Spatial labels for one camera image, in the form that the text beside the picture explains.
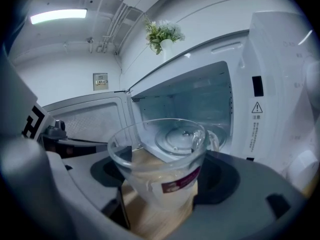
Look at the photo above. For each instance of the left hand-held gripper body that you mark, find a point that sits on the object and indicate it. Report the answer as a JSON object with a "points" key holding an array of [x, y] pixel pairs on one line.
{"points": [[17, 104]]}

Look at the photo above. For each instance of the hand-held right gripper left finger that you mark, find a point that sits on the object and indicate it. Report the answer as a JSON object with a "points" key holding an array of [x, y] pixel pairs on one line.
{"points": [[75, 184]]}

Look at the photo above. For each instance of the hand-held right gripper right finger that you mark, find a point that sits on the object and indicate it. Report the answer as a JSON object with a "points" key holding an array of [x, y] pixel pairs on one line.
{"points": [[250, 191]]}

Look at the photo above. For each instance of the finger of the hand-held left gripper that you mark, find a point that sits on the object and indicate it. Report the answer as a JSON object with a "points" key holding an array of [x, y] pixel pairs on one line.
{"points": [[75, 147]]}

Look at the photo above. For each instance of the white microwave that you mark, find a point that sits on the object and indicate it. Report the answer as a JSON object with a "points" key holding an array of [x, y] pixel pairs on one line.
{"points": [[200, 56]]}

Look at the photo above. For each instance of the glass microwave turntable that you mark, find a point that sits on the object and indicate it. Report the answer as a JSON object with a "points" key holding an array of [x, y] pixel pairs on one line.
{"points": [[175, 144]]}

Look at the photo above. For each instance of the ceiling light panel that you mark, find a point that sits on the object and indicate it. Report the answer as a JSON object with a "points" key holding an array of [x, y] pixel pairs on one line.
{"points": [[58, 16]]}

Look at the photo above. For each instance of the white ceiling pipes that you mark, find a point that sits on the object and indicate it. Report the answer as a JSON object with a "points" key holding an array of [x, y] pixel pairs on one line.
{"points": [[117, 26]]}

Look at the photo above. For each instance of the white vase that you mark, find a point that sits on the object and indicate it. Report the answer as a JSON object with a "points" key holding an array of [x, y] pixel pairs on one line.
{"points": [[167, 49]]}

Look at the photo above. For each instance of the white artificial flower bouquet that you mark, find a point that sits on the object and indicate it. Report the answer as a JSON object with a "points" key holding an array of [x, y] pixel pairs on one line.
{"points": [[162, 31]]}

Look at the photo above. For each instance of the grey wall electrical box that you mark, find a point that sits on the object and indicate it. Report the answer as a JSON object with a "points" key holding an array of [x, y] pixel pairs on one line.
{"points": [[100, 82]]}

